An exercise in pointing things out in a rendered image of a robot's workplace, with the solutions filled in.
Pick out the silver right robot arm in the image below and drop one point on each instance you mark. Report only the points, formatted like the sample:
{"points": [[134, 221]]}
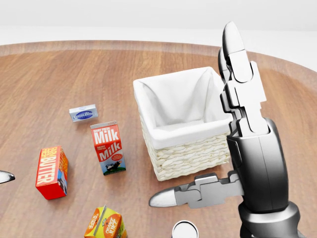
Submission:
{"points": [[268, 221]]}

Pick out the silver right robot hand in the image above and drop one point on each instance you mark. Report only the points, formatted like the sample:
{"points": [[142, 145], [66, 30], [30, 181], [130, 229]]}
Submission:
{"points": [[260, 161]]}

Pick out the orange juice carton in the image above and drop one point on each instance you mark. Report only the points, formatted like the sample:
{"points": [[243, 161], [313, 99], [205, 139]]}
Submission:
{"points": [[106, 223]]}

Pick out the silver cream cheese box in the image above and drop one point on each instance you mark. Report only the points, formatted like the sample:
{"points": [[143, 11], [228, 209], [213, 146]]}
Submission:
{"points": [[83, 113]]}

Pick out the white wicker basket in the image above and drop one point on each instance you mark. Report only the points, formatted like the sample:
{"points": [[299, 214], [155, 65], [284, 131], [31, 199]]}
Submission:
{"points": [[182, 119]]}

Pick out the red butter box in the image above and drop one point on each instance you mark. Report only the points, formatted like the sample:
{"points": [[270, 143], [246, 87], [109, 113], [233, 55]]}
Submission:
{"points": [[50, 172]]}

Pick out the red milk carton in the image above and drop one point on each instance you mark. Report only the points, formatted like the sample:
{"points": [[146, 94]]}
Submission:
{"points": [[109, 147]]}

